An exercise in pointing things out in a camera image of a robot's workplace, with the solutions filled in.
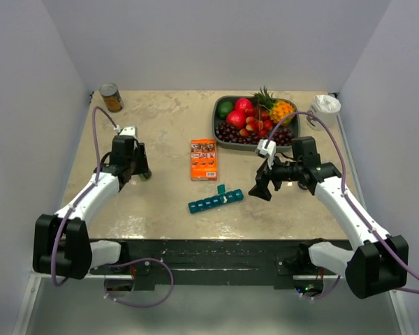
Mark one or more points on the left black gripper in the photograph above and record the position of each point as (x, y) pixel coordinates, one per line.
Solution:
(139, 151)

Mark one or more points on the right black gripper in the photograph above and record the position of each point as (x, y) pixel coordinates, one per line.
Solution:
(261, 189)

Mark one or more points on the green black pill bottle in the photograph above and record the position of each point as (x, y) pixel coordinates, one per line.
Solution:
(145, 175)

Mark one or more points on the teal weekly pill organizer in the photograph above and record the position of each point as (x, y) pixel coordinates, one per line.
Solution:
(222, 198)

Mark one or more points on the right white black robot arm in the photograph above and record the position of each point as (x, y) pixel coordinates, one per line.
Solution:
(374, 264)

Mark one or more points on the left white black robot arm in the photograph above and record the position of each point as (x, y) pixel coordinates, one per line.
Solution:
(61, 239)

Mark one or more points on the white purple pill bottle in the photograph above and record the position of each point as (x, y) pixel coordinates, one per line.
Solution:
(302, 185)

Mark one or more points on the purple grape bunch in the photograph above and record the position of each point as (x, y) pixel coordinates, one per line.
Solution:
(226, 133)

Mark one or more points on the orange cardboard box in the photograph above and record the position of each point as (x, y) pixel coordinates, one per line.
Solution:
(204, 163)

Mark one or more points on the lower red apple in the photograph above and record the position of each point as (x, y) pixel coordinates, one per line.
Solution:
(237, 119)

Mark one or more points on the red apple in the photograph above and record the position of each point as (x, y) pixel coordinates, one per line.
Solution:
(243, 104)
(237, 119)

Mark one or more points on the tin can with fruit label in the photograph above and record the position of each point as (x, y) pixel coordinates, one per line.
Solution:
(111, 97)

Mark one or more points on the toy pineapple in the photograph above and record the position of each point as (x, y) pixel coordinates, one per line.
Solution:
(275, 109)

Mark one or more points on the upper red apple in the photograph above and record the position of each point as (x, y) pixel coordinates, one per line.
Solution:
(243, 104)

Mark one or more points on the green lime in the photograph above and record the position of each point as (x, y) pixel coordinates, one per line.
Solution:
(224, 109)

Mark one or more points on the white paper towel roll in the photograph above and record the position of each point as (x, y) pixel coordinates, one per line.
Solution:
(323, 107)

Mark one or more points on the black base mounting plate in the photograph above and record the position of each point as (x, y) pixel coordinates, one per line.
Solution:
(271, 262)

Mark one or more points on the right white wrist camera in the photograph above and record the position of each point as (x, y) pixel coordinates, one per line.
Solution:
(266, 149)

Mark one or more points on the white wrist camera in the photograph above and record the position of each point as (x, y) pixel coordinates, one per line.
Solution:
(266, 149)
(127, 131)

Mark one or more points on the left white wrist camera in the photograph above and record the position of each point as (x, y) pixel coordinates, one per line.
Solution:
(127, 131)

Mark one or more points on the aluminium frame rail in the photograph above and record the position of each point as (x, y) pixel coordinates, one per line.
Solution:
(396, 297)

